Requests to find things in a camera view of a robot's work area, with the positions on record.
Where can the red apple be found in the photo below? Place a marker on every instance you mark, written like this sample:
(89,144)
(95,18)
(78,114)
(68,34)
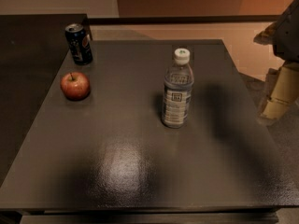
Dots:
(75,86)

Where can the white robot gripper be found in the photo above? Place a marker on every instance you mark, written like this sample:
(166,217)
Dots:
(288,36)

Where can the dark blue soda can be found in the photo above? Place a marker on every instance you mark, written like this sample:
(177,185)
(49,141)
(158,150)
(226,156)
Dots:
(78,43)

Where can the clear plastic water bottle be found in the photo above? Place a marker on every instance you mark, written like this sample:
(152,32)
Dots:
(178,82)

